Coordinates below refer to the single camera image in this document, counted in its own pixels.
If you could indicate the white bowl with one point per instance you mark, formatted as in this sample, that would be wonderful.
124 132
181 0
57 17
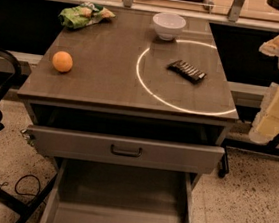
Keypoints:
168 26

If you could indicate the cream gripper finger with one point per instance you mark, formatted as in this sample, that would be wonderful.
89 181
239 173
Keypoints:
271 47
266 123

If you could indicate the upper grey drawer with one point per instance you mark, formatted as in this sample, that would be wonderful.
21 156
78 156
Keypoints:
64 143

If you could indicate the orange fruit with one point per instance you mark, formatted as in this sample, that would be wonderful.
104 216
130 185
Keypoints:
62 61

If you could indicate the grey drawer cabinet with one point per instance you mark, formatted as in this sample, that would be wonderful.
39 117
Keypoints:
119 84

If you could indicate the lower open grey drawer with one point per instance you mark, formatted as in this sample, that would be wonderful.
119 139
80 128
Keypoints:
95 192

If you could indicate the green chip bag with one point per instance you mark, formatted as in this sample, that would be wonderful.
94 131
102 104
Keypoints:
84 15

